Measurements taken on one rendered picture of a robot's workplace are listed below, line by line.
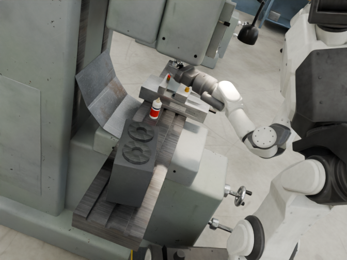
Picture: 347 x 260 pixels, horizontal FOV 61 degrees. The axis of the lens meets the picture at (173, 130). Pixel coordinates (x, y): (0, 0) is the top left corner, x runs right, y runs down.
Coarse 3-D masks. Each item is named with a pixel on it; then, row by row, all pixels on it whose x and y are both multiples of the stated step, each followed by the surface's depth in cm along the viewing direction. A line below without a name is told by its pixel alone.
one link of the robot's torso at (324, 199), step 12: (312, 156) 74; (324, 156) 72; (336, 156) 69; (324, 168) 69; (336, 168) 67; (336, 180) 66; (324, 192) 68; (336, 192) 67; (324, 204) 75; (336, 204) 73
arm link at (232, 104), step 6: (222, 84) 112; (228, 84) 112; (222, 90) 110; (228, 90) 110; (234, 90) 110; (222, 96) 110; (228, 96) 108; (234, 96) 109; (240, 96) 109; (228, 102) 108; (234, 102) 108; (240, 102) 109; (228, 108) 108; (234, 108) 108; (240, 108) 109; (228, 114) 109
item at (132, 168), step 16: (128, 128) 97; (144, 128) 100; (128, 144) 91; (144, 144) 93; (128, 160) 87; (144, 160) 88; (112, 176) 89; (128, 176) 89; (144, 176) 89; (112, 192) 94; (128, 192) 94; (144, 192) 93
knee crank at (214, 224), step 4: (212, 220) 153; (216, 220) 152; (212, 224) 151; (216, 224) 151; (220, 224) 153; (212, 228) 151; (216, 228) 151; (220, 228) 153; (224, 228) 153; (228, 228) 153
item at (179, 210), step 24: (96, 120) 156; (72, 144) 141; (72, 168) 152; (96, 168) 147; (216, 168) 154; (72, 192) 164; (168, 192) 145; (192, 192) 141; (216, 192) 141; (168, 216) 156; (192, 216) 151; (168, 240) 169; (192, 240) 163
